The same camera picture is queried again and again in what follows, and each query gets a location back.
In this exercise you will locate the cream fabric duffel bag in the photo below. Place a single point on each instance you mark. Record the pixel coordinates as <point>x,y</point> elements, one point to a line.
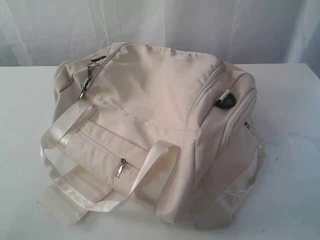
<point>182,121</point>

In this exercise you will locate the silver main zipper pull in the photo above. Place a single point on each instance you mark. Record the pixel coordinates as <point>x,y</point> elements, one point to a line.
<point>90,68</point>

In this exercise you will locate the silver front pocket zipper pull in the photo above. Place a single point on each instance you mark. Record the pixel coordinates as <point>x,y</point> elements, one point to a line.
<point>122,165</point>

